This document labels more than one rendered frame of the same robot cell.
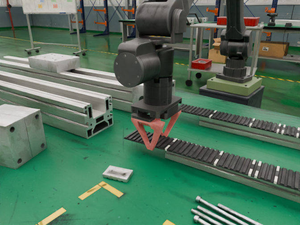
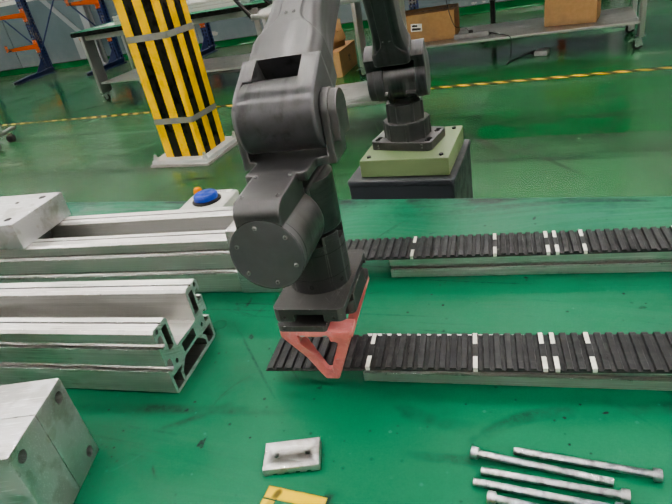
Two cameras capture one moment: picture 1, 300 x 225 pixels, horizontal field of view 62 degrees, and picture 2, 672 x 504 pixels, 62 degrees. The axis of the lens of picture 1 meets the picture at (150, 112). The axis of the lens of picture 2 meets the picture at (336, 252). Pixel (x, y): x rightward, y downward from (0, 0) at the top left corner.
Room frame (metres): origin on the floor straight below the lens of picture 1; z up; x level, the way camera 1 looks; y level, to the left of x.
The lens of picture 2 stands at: (0.04, 0.07, 1.17)
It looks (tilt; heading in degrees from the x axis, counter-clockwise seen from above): 29 degrees down; 347
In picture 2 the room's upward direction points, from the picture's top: 11 degrees counter-clockwise
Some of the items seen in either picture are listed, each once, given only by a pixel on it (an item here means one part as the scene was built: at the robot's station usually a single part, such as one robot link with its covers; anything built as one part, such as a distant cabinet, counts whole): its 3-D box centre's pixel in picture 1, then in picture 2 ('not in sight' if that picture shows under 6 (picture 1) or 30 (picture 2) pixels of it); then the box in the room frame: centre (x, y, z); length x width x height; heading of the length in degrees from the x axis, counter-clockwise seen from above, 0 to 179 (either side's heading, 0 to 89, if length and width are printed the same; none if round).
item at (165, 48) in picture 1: (156, 62); (302, 202); (0.47, -0.01, 0.98); 0.07 x 0.06 x 0.07; 148
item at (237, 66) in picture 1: (234, 68); (406, 121); (0.98, -0.34, 0.85); 0.12 x 0.09 x 0.08; 42
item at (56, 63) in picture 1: (55, 65); (5, 229); (0.95, 0.36, 0.87); 0.16 x 0.11 x 0.07; 58
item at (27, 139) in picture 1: (14, 131); (12, 448); (0.48, 0.29, 0.83); 0.11 x 0.10 x 0.10; 161
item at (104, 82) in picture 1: (56, 78); (19, 256); (0.95, 0.36, 0.82); 0.80 x 0.10 x 0.09; 58
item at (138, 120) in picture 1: (153, 127); (328, 330); (0.46, -0.01, 0.85); 0.07 x 0.07 x 0.09; 58
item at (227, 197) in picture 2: not in sight; (209, 218); (0.90, 0.06, 0.81); 0.10 x 0.08 x 0.06; 148
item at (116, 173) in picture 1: (118, 173); (292, 456); (0.39, 0.06, 0.78); 0.05 x 0.03 x 0.01; 71
